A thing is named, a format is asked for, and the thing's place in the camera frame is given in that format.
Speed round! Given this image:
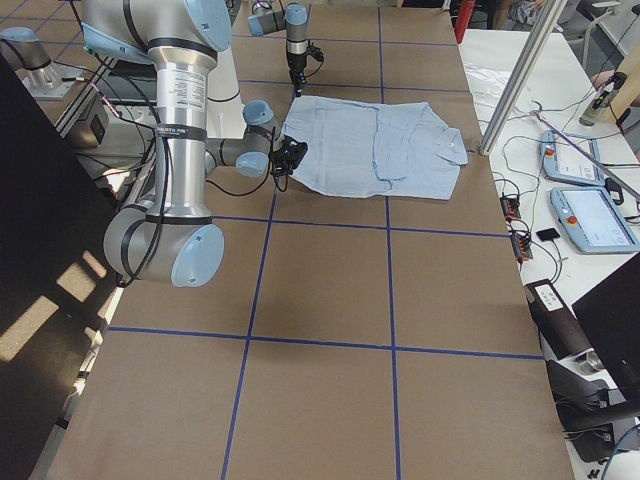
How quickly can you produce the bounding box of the grey robot pedestal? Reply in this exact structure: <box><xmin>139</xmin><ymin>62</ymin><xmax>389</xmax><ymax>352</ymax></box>
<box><xmin>1</xmin><ymin>27</ymin><xmax>82</xmax><ymax>100</ymax></box>

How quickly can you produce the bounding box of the small black square pad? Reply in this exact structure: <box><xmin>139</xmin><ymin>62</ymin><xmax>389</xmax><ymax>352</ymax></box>
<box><xmin>536</xmin><ymin>228</ymin><xmax>560</xmax><ymax>242</ymax></box>

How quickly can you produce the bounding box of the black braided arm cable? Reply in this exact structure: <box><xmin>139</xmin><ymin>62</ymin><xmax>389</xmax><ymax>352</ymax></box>
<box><xmin>119</xmin><ymin>64</ymin><xmax>291</xmax><ymax>289</ymax></box>

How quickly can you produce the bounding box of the black monitor panel left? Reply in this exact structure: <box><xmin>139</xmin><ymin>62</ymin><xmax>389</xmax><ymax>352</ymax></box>
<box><xmin>1</xmin><ymin>63</ymin><xmax>113</xmax><ymax>479</ymax></box>

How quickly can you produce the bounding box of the red cylinder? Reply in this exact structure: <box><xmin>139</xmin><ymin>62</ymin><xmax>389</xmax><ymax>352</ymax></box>
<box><xmin>454</xmin><ymin>0</ymin><xmax>475</xmax><ymax>44</ymax></box>

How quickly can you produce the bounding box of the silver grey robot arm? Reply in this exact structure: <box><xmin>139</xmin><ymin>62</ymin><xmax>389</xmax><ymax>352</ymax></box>
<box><xmin>82</xmin><ymin>1</ymin><xmax>308</xmax><ymax>287</ymax></box>
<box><xmin>247</xmin><ymin>1</ymin><xmax>324</xmax><ymax>98</ymax></box>

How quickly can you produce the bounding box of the blue white teach pendant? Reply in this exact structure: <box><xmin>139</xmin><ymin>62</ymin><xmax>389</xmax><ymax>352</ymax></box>
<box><xmin>549</xmin><ymin>187</ymin><xmax>639</xmax><ymax>254</ymax></box>

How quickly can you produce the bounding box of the aluminium frame post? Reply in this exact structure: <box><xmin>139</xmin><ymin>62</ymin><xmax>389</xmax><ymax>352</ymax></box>
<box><xmin>478</xmin><ymin>0</ymin><xmax>567</xmax><ymax>156</ymax></box>

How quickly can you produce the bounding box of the light blue button-up shirt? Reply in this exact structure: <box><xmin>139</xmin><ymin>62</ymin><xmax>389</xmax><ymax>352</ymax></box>
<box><xmin>284</xmin><ymin>96</ymin><xmax>468</xmax><ymax>200</ymax></box>

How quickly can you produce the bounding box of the orange terminal block strip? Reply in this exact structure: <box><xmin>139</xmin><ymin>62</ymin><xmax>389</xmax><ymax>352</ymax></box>
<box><xmin>499</xmin><ymin>194</ymin><xmax>533</xmax><ymax>265</ymax></box>

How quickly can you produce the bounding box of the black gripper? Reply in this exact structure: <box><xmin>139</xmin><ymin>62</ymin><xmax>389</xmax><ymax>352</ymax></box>
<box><xmin>286</xmin><ymin>42</ymin><xmax>324</xmax><ymax>98</ymax></box>
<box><xmin>270</xmin><ymin>139</ymin><xmax>308</xmax><ymax>176</ymax></box>

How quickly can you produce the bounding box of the black monitor right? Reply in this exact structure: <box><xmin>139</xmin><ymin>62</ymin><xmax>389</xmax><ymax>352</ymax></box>
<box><xmin>572</xmin><ymin>255</ymin><xmax>639</xmax><ymax>399</ymax></box>

